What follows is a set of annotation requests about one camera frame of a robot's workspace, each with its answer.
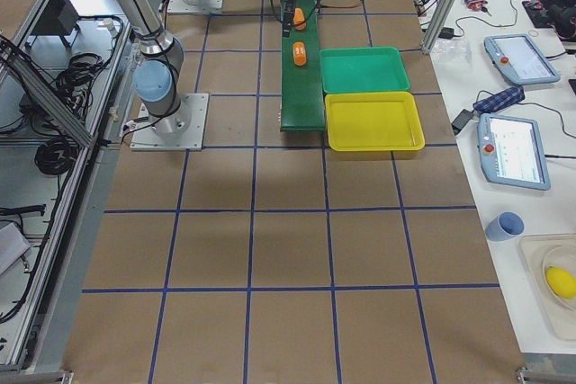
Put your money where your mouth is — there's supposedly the yellow lemon toy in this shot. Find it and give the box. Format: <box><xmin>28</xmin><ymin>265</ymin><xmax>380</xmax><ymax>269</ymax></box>
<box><xmin>544</xmin><ymin>266</ymin><xmax>575</xmax><ymax>299</ymax></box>

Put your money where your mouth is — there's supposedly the teach pendant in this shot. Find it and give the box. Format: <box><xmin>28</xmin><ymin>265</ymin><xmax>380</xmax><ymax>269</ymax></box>
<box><xmin>477</xmin><ymin>113</ymin><xmax>551</xmax><ymax>191</ymax></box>
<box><xmin>483</xmin><ymin>34</ymin><xmax>560</xmax><ymax>85</ymax></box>

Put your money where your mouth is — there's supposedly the blue plastic cup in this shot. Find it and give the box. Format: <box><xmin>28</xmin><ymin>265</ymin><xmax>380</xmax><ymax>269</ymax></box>
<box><xmin>485</xmin><ymin>211</ymin><xmax>525</xmax><ymax>242</ymax></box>

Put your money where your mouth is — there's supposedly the green conveyor belt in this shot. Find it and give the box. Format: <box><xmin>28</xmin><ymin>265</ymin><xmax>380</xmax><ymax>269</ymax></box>
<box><xmin>280</xmin><ymin>0</ymin><xmax>326</xmax><ymax>132</ymax></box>

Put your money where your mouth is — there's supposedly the blue plaid pouch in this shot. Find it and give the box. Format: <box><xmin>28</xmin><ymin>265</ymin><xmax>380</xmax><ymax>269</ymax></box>
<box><xmin>472</xmin><ymin>86</ymin><xmax>525</xmax><ymax>114</ymax></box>

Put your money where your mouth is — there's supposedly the green plastic tray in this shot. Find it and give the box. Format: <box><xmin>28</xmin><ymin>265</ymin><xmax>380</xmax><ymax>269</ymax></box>
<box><xmin>319</xmin><ymin>47</ymin><xmax>410</xmax><ymax>94</ymax></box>

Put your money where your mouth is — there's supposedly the black power adapter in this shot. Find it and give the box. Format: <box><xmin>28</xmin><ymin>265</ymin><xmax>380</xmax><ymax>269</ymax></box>
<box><xmin>451</xmin><ymin>109</ymin><xmax>474</xmax><ymax>136</ymax></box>

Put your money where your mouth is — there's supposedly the yellow plastic tray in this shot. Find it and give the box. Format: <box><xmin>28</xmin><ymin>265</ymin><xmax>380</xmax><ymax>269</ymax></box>
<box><xmin>325</xmin><ymin>91</ymin><xmax>425</xmax><ymax>152</ymax></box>

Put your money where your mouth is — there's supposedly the clear plastic bin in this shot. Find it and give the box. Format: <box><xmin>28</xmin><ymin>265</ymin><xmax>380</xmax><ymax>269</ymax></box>
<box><xmin>518</xmin><ymin>234</ymin><xmax>575</xmax><ymax>342</ymax></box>

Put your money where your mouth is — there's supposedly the near teach pendant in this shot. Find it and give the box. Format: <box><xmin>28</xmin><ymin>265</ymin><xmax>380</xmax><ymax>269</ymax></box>
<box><xmin>477</xmin><ymin>113</ymin><xmax>551</xmax><ymax>191</ymax></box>

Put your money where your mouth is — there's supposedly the orange cylinder with 4680 label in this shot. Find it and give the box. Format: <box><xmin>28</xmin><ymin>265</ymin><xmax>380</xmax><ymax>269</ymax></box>
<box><xmin>292</xmin><ymin>41</ymin><xmax>307</xmax><ymax>67</ymax></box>

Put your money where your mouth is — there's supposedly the plain orange cylinder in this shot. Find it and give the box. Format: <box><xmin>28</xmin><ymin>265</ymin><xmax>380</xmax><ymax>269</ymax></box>
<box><xmin>292</xmin><ymin>7</ymin><xmax>306</xmax><ymax>31</ymax></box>

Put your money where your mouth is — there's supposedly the far teach pendant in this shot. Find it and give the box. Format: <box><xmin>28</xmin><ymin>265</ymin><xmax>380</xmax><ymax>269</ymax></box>
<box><xmin>483</xmin><ymin>34</ymin><xmax>560</xmax><ymax>85</ymax></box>

